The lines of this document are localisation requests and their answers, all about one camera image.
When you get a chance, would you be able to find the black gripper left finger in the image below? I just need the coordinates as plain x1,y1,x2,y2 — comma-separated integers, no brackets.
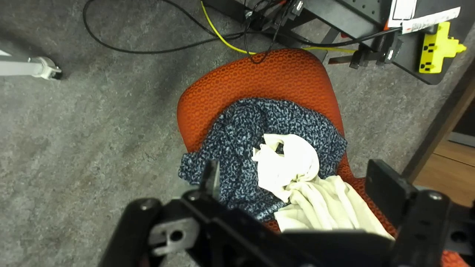
97,159,278,267

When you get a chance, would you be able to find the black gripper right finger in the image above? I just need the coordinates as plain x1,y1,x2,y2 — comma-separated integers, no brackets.
363,158,475,267

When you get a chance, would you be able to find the pale yellow blanket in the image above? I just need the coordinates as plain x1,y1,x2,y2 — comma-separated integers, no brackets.
250,132,397,242

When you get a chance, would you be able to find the orange fabric office chair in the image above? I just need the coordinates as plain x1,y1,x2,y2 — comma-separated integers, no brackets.
175,48,471,267

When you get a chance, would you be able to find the wooden cabinet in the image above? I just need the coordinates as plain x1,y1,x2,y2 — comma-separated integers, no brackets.
402,73,475,207

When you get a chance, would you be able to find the black built-in appliance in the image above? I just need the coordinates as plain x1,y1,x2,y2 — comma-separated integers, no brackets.
446,98,475,149

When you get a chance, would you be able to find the blue white patterned cloth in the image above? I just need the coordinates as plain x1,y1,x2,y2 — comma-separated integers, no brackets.
176,97,348,223

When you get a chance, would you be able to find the yellow-green tool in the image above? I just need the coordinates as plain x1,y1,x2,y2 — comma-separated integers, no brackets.
417,20,467,76

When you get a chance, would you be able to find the black clamp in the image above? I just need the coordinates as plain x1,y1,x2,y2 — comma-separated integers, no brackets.
327,30,403,70

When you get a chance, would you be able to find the white pole with foot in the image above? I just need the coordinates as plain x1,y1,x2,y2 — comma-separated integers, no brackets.
0,49,63,82

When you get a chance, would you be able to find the white paper label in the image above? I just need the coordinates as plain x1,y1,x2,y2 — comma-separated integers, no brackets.
385,0,463,36

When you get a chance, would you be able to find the black floor cable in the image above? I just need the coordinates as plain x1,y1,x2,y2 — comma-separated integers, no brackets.
81,0,278,66

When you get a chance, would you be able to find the yellow cable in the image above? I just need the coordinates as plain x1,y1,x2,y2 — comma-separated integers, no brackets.
198,0,357,57

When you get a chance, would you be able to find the black metal base plate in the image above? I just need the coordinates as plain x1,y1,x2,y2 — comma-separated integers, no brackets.
204,0,475,86

